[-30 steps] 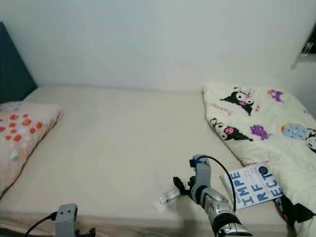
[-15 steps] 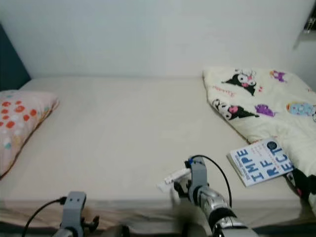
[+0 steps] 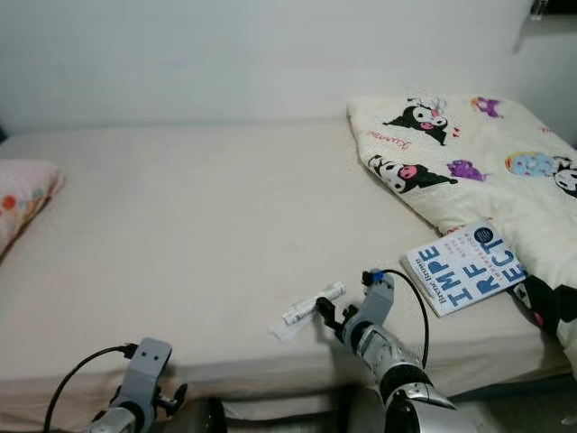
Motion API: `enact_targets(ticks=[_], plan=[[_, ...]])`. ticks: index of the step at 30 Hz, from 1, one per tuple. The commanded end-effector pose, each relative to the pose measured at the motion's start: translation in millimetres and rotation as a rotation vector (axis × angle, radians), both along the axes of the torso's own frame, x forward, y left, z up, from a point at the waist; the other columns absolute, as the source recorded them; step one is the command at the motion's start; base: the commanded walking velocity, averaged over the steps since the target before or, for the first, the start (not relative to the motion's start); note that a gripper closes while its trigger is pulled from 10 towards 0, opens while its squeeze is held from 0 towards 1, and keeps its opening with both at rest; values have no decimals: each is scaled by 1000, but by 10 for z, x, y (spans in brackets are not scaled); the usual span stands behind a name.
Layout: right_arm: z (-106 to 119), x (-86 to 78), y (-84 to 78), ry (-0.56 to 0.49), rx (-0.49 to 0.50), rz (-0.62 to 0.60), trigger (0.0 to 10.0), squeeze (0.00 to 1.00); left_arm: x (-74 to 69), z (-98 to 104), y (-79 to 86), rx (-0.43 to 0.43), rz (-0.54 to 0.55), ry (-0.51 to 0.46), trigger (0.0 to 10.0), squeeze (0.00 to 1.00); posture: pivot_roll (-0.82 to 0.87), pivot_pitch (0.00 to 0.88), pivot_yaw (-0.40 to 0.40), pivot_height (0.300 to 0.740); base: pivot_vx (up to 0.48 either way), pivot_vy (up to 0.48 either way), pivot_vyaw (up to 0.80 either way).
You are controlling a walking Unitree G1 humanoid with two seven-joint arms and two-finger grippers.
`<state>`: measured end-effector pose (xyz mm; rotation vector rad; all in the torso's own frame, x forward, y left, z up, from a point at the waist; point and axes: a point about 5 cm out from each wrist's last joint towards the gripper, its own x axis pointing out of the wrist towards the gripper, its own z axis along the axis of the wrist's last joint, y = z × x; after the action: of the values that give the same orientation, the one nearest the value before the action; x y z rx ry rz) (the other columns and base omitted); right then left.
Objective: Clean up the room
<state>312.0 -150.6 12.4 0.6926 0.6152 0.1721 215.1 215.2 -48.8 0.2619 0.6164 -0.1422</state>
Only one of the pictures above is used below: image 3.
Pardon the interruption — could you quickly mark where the small white ointment tube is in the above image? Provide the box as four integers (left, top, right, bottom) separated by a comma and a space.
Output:
281, 281, 346, 327

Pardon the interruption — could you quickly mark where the white book with blue letters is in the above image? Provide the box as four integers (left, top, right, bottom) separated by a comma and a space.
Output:
401, 219, 528, 318

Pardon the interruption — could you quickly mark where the small clear plastic wrapper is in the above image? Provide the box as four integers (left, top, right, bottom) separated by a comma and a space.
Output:
268, 316, 312, 344

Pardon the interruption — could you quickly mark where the cream cartoon print blanket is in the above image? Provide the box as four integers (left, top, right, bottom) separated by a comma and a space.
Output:
346, 93, 577, 375

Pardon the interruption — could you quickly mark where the pink pillow with orange dots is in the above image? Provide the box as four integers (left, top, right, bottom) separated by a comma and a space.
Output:
0, 160, 65, 256

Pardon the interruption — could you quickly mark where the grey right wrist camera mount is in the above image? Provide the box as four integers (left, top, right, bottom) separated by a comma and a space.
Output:
361, 268, 398, 333

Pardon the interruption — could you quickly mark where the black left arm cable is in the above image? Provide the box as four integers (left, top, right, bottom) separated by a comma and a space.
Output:
42, 344, 141, 433

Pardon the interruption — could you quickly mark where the dark window frame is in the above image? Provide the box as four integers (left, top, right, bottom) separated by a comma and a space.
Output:
530, 0, 577, 23

